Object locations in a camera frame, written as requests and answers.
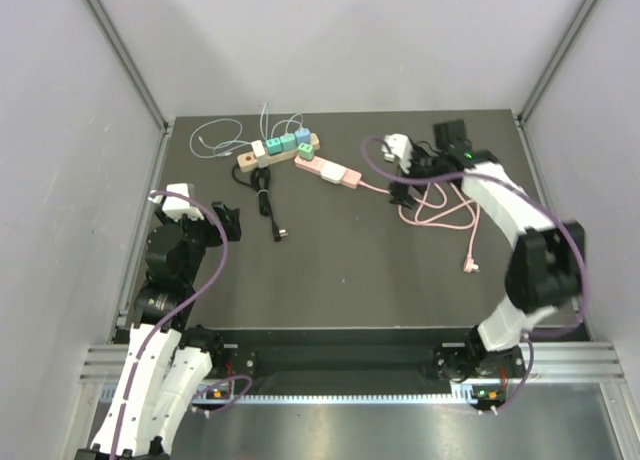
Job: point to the slotted cable duct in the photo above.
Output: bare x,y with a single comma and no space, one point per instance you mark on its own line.
459,395

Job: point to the light teal charger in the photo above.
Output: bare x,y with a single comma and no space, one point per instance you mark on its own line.
288,141

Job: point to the left aluminium frame post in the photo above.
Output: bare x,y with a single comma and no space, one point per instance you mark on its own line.
123,56

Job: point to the blue charger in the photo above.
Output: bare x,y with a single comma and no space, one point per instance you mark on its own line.
303,136

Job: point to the aluminium frame post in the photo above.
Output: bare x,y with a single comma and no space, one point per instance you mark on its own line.
123,56
560,53

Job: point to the white square charger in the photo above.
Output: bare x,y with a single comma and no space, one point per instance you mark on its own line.
333,172

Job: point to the pink power strip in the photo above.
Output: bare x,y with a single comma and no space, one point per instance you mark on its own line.
351,179

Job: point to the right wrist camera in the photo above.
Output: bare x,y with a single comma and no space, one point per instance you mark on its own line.
398,148

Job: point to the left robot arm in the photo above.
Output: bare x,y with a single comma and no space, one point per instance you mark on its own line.
166,360

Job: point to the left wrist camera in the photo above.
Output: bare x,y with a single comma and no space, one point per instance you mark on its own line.
176,208

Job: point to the teal dual usb charger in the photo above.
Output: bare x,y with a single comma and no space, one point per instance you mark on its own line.
273,146

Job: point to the aluminium front rail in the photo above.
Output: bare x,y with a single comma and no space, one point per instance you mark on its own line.
554,363

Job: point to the white honor charger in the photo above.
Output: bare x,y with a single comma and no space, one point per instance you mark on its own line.
260,154

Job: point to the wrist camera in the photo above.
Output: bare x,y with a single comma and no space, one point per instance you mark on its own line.
398,148
176,208

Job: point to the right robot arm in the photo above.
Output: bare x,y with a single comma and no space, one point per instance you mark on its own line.
546,270

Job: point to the right aluminium frame post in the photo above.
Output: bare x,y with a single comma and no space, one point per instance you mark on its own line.
560,53

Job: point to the beige wooden power strip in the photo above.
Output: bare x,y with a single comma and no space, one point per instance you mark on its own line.
248,161

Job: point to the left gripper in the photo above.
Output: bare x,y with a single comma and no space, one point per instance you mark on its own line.
229,220

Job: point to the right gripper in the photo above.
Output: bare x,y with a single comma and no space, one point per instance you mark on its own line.
399,193

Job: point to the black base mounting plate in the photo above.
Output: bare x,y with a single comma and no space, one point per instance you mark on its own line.
345,360

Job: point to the green charger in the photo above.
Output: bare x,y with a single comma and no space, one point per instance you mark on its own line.
306,151

